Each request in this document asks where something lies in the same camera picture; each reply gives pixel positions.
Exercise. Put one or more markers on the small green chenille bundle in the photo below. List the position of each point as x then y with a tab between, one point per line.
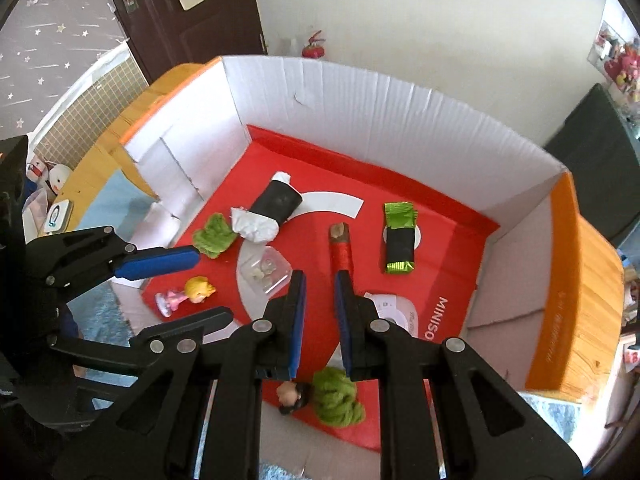
215	235

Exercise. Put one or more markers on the blonde pink figurine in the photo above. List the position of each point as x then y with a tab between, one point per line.
197	290

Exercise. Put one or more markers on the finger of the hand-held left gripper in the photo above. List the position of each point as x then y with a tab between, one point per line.
210	319
155	262

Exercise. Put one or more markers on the pink rabbit plush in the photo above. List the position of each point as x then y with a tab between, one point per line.
625	65

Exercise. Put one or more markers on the clear plastic case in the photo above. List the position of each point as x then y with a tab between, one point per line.
265	272

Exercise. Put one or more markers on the orange cardboard box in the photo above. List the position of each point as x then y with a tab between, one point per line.
375	110

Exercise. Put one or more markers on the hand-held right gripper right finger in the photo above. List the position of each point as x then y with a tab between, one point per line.
345	320

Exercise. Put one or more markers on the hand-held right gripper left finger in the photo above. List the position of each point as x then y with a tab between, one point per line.
297	320

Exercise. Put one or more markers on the white snowman plush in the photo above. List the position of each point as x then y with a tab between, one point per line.
59	176

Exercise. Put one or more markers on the red-wrapped wooden stick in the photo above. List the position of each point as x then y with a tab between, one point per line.
342	255

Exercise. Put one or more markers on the wall mirror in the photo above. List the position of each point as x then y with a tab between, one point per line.
600	45

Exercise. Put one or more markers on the blue fluffy towel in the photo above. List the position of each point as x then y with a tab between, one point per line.
115	195

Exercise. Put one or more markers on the side table with dark cloth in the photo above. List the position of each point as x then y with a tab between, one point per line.
595	160

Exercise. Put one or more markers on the white square gadget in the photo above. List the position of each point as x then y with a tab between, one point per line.
57	216

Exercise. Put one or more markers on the green and black snack packet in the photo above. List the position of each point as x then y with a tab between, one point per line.
400	245

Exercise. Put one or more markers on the red printed paper liner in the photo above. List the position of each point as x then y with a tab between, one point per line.
310	175

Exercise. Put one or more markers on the black-haired figurine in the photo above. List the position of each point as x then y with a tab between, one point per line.
300	395

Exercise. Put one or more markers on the red round ornament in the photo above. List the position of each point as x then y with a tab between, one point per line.
314	51

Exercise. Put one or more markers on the large green chenille bundle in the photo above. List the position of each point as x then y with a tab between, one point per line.
337	400

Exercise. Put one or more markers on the dark brown door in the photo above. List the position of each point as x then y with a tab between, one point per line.
200	35

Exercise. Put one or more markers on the black tube with white cap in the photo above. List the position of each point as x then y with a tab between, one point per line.
277	200

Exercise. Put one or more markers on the pink rounded electric device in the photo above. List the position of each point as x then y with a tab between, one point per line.
395	310

